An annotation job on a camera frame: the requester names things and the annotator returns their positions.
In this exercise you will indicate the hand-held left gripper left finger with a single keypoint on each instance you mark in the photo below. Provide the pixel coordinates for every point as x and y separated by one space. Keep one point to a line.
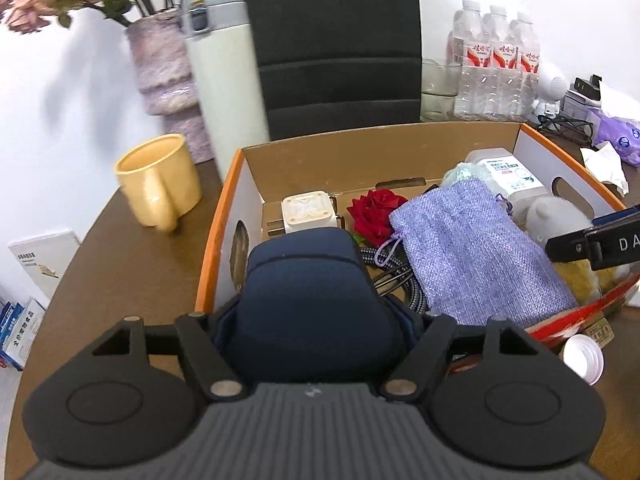
197 345

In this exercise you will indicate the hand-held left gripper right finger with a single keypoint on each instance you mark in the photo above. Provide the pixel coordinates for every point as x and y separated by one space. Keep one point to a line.
432 345

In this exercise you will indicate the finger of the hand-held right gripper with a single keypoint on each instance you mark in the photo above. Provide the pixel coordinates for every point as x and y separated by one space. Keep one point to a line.
567 247
617 216

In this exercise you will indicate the purple fabric pouch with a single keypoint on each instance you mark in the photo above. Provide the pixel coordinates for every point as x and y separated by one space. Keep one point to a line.
470 260

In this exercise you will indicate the dark blue case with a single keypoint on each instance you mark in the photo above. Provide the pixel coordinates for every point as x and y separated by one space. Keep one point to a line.
310 300

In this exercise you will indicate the iridescent ball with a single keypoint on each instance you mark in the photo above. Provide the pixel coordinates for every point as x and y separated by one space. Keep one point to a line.
462 174

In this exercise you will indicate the red fabric rose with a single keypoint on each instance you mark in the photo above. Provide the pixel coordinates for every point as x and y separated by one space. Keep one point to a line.
375 212

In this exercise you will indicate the cardboard box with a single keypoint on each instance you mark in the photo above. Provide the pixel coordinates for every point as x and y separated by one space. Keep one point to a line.
325 165

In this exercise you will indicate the wooden desktop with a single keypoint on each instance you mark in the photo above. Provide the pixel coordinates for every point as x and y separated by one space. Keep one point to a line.
125 270

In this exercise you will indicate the grey plush toy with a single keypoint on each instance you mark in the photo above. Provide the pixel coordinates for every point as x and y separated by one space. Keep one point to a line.
555 220

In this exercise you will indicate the crumpled white tissue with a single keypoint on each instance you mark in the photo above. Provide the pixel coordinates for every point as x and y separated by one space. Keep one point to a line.
605 167

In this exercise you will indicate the purple tissue packet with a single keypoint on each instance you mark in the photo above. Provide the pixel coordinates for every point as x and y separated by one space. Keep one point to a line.
617 135

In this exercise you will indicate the beige printed card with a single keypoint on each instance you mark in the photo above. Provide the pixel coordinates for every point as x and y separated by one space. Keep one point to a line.
601 332

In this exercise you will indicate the white plastic bottle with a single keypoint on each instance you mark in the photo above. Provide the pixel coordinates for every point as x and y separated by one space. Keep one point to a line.
505 175

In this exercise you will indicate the white bottle cap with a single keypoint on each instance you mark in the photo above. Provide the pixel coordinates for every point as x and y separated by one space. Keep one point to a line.
582 360

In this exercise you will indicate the black adapter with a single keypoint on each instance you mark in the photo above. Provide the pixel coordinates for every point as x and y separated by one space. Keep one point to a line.
587 87

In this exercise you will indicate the yellow mug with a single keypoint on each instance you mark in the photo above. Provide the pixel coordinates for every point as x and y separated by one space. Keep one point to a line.
157 180

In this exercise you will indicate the white cube charger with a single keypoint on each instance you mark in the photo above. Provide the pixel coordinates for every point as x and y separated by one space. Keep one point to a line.
307 211

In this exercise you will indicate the water bottle red label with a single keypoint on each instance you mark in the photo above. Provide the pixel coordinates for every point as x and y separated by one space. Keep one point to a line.
467 60
500 65
527 67

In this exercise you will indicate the white sign board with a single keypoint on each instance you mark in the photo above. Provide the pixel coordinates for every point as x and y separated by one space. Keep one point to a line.
42 260

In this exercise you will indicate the stack of booklets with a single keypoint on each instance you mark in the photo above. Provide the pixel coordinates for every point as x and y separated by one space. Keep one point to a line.
20 327

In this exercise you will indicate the clear glass jar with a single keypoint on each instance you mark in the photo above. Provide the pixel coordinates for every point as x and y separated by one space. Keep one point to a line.
440 90

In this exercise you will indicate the white thermos bottle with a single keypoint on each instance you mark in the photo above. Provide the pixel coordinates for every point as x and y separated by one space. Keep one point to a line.
227 90

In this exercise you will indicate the purple ceramic vase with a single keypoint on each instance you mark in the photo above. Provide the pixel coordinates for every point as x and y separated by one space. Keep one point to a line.
162 70

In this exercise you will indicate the black paper bag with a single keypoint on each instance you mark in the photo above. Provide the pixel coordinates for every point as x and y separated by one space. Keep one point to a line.
330 45

